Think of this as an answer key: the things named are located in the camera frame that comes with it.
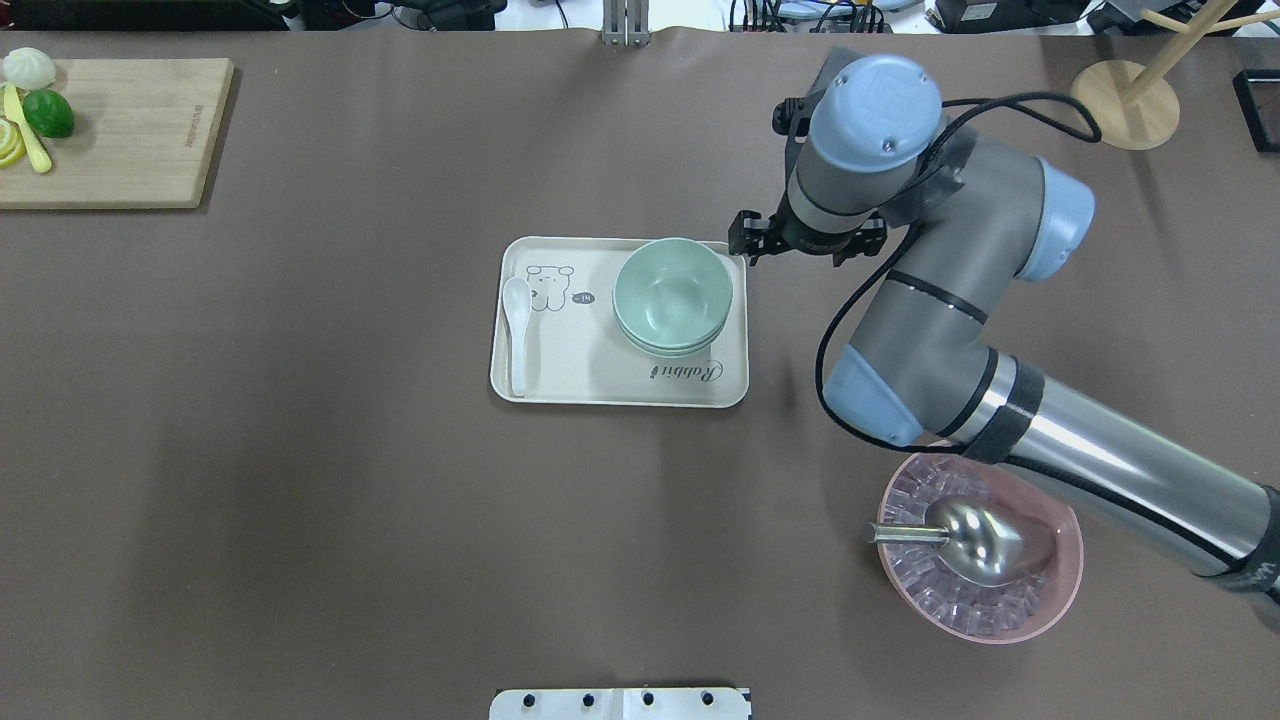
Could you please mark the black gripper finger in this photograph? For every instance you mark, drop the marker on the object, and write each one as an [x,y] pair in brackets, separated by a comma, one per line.
[753,238]

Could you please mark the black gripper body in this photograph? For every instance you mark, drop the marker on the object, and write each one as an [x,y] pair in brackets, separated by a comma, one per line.
[757,236]

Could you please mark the green bowl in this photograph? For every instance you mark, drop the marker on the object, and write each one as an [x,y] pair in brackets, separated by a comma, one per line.
[669,353]
[672,290]
[711,335]

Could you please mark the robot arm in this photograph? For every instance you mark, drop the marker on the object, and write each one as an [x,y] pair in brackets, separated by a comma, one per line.
[870,148]

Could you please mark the green bowl on tray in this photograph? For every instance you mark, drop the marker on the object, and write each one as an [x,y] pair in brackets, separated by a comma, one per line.
[669,353]

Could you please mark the grey folded cloth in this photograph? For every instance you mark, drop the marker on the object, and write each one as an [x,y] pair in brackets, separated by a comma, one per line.
[837,59]

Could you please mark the cream rectangular tray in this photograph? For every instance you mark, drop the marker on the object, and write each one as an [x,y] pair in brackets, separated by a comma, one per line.
[576,354]

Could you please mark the white ceramic spoon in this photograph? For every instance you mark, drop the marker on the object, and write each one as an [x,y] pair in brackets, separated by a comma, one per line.
[517,309]

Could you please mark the wooden mug tree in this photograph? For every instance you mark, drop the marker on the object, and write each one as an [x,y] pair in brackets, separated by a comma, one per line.
[1133,104]

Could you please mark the metal scoop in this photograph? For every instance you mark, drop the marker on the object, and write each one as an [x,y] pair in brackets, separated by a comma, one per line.
[980,541]

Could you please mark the pink bowl with ice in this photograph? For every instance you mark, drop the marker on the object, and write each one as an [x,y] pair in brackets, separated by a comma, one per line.
[1004,615]

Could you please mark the dark wooden tray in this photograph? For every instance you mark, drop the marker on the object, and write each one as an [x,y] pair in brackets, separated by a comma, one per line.
[1257,91]

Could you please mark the wooden cutting board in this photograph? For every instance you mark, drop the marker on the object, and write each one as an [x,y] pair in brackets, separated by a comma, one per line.
[146,132]

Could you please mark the green lime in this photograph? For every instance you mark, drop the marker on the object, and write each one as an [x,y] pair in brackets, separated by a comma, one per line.
[48,113]

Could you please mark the yellow plastic knife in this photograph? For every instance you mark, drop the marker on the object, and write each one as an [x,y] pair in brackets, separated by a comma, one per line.
[36,153]

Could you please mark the lemon slice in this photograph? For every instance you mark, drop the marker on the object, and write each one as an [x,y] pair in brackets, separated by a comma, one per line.
[12,144]

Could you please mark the white garlic bulb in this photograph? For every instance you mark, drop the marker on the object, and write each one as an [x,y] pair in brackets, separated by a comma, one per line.
[29,69]

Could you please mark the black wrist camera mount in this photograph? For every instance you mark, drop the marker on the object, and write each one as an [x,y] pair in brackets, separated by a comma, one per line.
[791,118]

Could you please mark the aluminium frame post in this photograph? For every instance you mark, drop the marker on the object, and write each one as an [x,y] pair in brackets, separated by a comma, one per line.
[625,23]

